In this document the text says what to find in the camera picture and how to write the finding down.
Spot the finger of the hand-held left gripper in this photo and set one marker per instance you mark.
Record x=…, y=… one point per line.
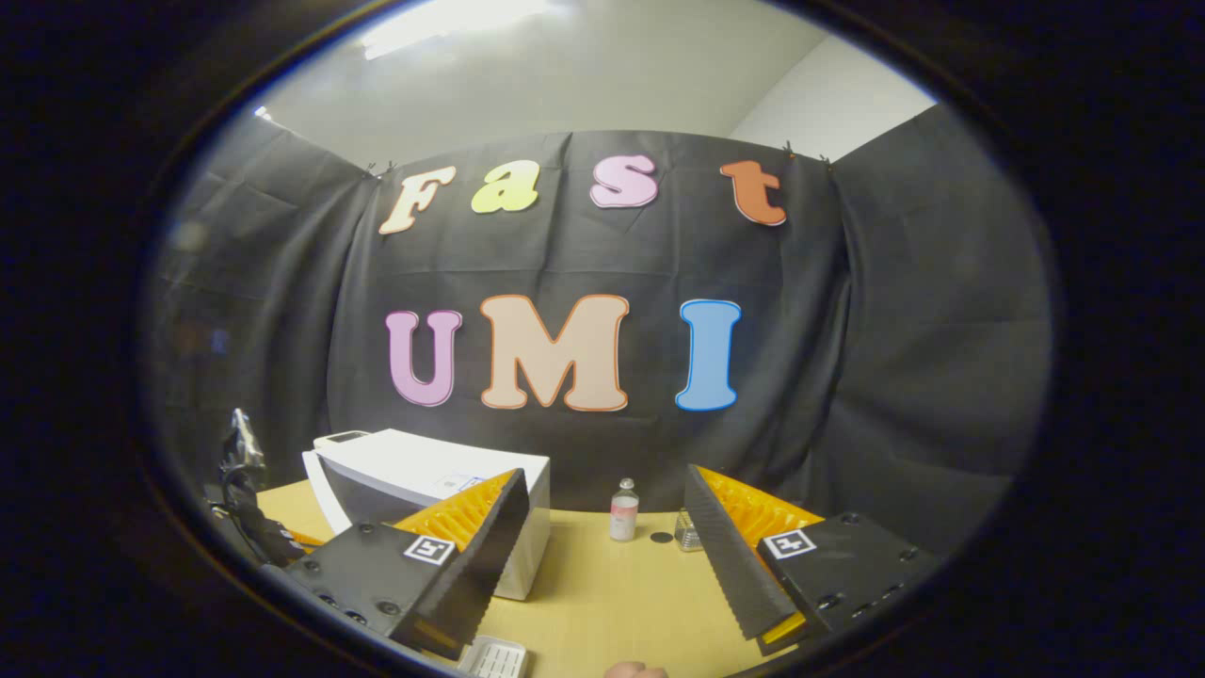
x=303, y=541

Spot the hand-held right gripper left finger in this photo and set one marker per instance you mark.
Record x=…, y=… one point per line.
x=471, y=565

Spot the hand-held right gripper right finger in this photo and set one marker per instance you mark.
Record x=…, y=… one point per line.
x=725, y=556

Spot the glass jar with stick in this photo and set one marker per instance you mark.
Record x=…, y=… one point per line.
x=687, y=532

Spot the white microwave oven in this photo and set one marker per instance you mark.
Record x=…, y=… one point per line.
x=405, y=466

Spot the white food tray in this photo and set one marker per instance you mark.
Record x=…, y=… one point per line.
x=494, y=659

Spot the small pink label bottle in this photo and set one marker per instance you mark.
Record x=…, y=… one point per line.
x=624, y=518

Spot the white toaster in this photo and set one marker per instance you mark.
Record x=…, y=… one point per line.
x=341, y=438

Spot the black backdrop cloth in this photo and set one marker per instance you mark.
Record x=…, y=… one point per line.
x=847, y=377

